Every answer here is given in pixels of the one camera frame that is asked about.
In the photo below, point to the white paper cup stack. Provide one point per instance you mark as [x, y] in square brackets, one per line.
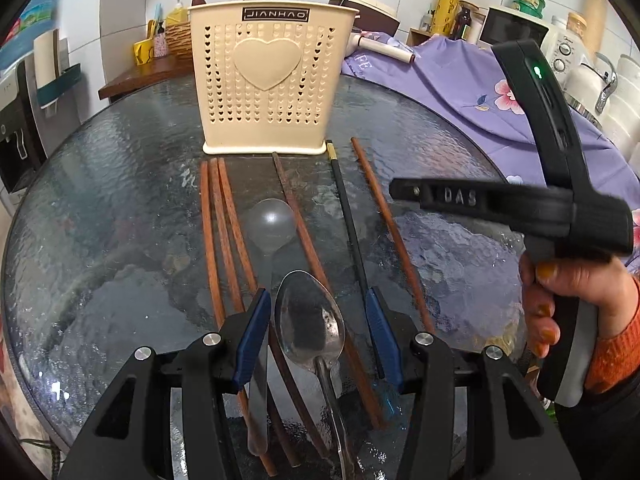
[45, 55]

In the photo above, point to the teal wall holder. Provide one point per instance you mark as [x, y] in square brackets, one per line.
[60, 85]

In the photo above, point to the brown and cream rice cooker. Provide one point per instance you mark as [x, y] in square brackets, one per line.
[375, 12]

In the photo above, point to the small white jar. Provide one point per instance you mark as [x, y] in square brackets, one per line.
[557, 25]

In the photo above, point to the dark brown wooden chopstick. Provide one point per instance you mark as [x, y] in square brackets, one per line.
[300, 220]

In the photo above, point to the jar with beige lid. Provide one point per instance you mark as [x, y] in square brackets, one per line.
[576, 24]

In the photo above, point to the white steel pot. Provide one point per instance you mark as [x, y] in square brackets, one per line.
[587, 85]

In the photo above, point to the white pan with glass lid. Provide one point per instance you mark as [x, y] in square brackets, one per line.
[390, 50]

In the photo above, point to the metal spoon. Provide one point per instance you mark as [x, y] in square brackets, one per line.
[307, 320]

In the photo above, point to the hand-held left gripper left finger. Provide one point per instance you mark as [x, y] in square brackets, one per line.
[252, 332]

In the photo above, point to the woven pattern wash basin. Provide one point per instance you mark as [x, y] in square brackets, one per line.
[177, 40]

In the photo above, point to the yellow cup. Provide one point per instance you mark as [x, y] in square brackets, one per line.
[142, 52]

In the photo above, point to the person's right hand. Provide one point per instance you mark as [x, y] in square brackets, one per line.
[580, 285]

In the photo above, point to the yellow wrap roll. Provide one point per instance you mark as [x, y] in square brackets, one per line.
[446, 7]

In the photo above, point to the blue toothbrush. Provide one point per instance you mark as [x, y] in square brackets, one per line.
[158, 12]

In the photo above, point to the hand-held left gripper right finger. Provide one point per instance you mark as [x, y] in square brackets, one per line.
[382, 335]

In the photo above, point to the white water dispenser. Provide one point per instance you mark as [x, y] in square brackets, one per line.
[15, 125]

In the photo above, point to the small wooden box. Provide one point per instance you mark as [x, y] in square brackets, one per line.
[422, 36]

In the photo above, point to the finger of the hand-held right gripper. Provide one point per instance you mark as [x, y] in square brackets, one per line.
[406, 191]

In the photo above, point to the clear plastic spoon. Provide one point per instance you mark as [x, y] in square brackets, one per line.
[270, 225]

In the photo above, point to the black chopstick gold tip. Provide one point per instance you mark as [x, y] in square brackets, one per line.
[345, 200]

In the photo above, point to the small clear bottle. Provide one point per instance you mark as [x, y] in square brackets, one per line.
[426, 20]

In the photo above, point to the dark glass bottle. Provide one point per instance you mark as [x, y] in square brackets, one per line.
[462, 22]

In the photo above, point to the blue water bottle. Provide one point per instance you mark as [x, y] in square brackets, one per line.
[35, 20]

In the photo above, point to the purple floral cloth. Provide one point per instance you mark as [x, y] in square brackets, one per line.
[450, 90]

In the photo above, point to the person's dark garment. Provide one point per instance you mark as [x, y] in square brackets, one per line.
[600, 440]

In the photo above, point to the yellow soap bottle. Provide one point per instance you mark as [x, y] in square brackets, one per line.
[176, 12]

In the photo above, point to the cream plastic utensil holder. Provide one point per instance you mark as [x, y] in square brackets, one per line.
[225, 85]

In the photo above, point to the white microwave oven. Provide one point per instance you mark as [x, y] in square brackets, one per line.
[510, 27]

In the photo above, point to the wooden counter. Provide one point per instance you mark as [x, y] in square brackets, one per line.
[145, 77]

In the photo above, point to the person's right forearm orange sleeve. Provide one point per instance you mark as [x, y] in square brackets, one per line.
[620, 350]

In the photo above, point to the pink pump bottle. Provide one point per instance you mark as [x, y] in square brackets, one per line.
[160, 45]

